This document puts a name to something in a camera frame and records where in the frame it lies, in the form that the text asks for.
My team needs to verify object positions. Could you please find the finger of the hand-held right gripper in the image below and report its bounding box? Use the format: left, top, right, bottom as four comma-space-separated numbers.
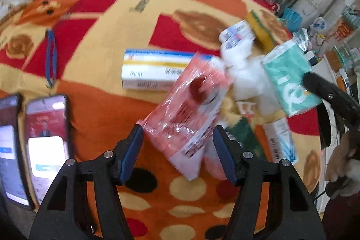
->
301, 73, 360, 128

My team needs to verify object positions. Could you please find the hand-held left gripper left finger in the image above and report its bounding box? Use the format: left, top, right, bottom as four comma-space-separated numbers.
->
29, 125, 144, 240

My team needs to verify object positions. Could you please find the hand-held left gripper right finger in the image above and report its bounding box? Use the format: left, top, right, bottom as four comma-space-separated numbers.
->
213, 125, 327, 240

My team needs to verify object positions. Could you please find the green and white box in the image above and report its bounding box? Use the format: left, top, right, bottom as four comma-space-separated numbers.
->
227, 118, 268, 160

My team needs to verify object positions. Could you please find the teal tissue pack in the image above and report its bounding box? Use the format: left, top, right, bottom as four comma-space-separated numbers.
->
261, 40, 322, 117

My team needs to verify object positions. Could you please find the pink plastic snack packet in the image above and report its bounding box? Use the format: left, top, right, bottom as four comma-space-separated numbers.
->
136, 51, 234, 181

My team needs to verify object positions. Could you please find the person's right hand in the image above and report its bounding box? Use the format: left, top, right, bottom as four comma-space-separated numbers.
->
325, 130, 360, 197

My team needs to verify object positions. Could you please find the small red white wrapper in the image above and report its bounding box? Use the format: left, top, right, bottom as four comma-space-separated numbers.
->
237, 101, 256, 119

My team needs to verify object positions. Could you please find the white box with blue print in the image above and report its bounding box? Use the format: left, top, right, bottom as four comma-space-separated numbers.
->
262, 119, 298, 164

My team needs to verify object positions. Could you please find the blue plastic bag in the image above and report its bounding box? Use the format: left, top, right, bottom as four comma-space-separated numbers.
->
282, 7, 304, 30

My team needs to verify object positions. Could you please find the white crumpled plastic bag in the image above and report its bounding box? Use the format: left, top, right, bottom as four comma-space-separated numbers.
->
220, 39, 277, 117

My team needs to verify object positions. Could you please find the long white box striped top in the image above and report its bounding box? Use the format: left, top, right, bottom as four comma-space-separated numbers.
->
121, 49, 197, 91

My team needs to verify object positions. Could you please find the black smartphone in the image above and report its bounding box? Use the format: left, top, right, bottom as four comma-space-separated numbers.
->
25, 94, 71, 205
0, 93, 34, 211

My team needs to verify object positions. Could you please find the yellow and green box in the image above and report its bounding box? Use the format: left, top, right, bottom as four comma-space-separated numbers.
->
245, 10, 275, 50

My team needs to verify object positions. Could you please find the small white medicine box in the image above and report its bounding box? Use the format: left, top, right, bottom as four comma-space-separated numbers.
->
219, 20, 255, 46

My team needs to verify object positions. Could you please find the orange red printed blanket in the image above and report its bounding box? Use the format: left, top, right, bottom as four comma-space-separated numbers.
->
0, 0, 323, 240

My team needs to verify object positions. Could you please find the blue lanyard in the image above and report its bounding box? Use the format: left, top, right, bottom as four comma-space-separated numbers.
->
45, 30, 58, 89

